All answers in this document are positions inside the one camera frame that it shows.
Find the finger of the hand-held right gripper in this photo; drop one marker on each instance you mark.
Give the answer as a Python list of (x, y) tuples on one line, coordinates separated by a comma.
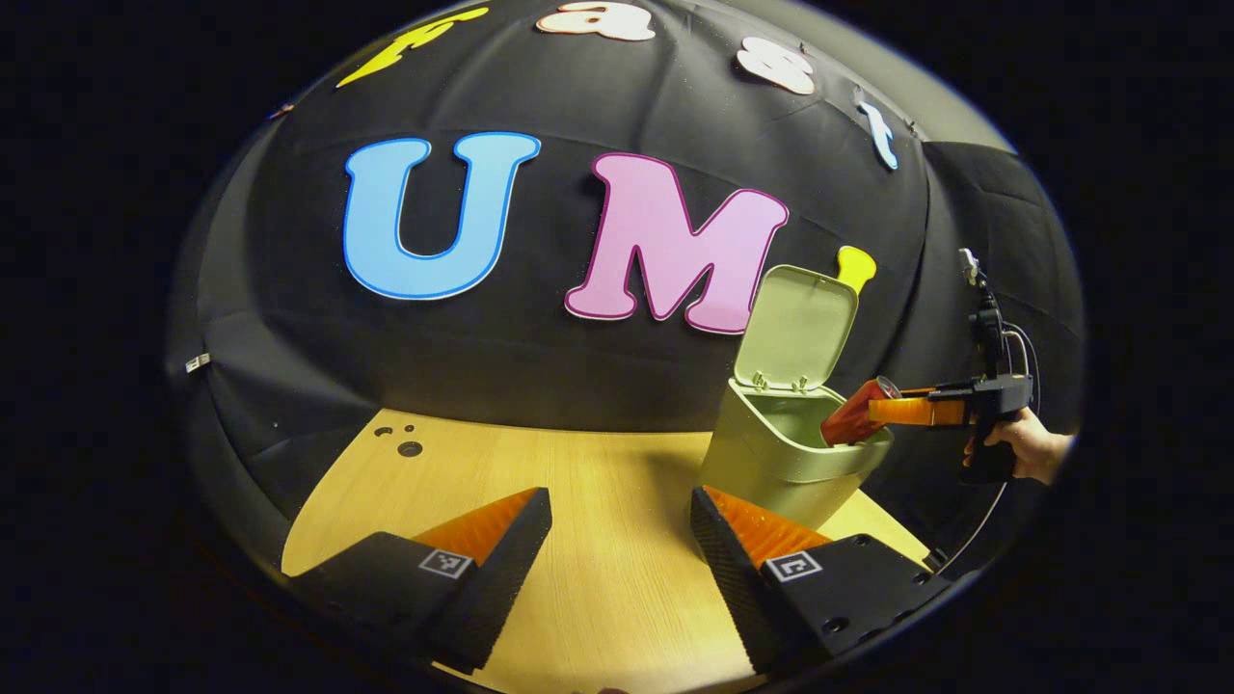
[(918, 392), (916, 413)]

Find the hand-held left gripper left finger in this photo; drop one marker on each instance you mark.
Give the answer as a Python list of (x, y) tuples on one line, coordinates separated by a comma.
[(492, 588)]

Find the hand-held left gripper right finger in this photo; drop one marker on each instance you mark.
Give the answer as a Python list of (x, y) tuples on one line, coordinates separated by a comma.
[(737, 598)]

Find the red pop can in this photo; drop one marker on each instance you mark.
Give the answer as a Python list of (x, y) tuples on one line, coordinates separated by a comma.
[(848, 419)]

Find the green desktop garbage bin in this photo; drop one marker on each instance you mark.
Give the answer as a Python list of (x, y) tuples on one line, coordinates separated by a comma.
[(762, 463)]

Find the wooden desktop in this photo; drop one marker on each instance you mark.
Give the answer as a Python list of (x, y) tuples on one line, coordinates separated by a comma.
[(598, 540)]

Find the black backdrop cloth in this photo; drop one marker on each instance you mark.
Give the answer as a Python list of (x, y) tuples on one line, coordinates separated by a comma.
[(540, 366)]

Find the white cloth clip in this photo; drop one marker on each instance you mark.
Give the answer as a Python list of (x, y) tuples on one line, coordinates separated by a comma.
[(197, 362)]

